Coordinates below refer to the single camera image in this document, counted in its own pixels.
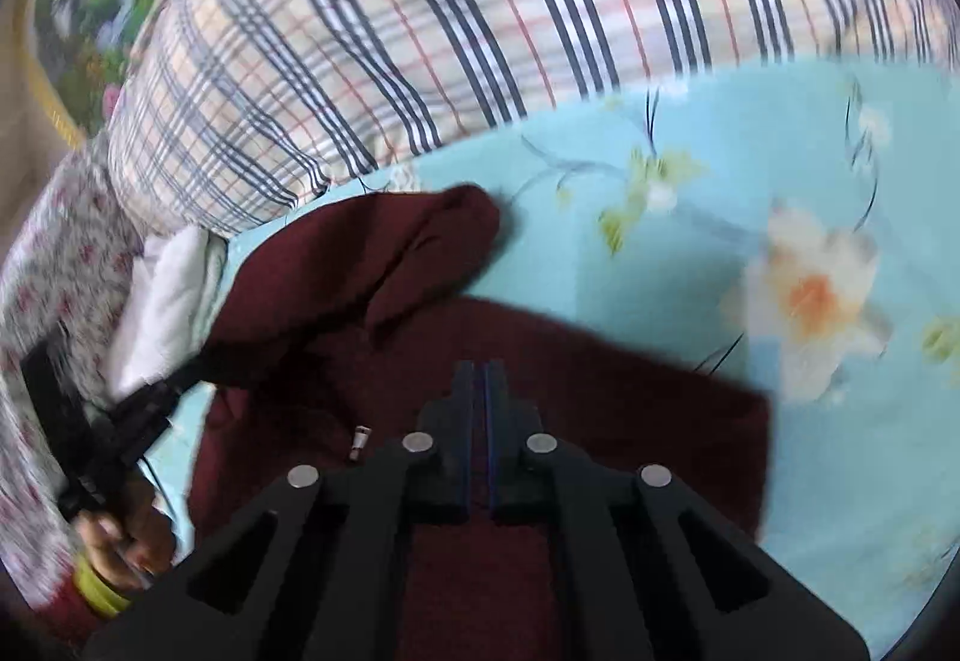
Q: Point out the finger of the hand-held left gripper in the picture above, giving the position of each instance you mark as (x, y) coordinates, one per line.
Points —
(191, 372)

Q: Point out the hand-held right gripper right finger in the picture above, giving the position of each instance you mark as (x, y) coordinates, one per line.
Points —
(492, 440)

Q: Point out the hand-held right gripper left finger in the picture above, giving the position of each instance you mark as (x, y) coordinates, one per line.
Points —
(468, 440)

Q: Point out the maroon knit sweater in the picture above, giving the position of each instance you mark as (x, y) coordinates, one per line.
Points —
(645, 421)

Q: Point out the person's left forearm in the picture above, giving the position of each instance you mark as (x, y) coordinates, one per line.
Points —
(97, 590)

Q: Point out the person's left hand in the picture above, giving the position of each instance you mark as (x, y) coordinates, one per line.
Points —
(124, 541)

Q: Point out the white folded towel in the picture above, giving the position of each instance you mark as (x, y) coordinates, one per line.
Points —
(169, 301)

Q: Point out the pink floral cloth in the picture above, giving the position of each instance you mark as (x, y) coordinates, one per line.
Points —
(60, 256)

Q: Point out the turquoise floral bedsheet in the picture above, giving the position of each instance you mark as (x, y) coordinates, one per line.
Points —
(675, 136)

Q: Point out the plaid pillow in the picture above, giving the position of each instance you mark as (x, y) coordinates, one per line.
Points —
(450, 15)

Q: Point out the landscape wall poster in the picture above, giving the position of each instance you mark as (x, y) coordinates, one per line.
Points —
(82, 8)

